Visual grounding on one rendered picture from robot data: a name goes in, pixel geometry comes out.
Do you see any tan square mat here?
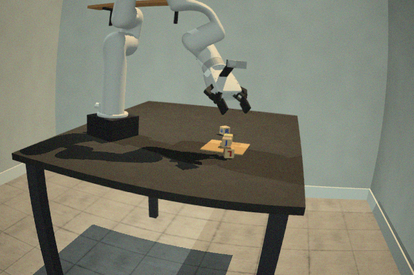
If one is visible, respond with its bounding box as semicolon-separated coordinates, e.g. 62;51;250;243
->
200;140;250;155

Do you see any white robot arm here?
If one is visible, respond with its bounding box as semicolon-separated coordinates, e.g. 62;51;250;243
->
94;0;247;118

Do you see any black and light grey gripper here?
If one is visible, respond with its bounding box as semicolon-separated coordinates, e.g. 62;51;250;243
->
204;63;251;115

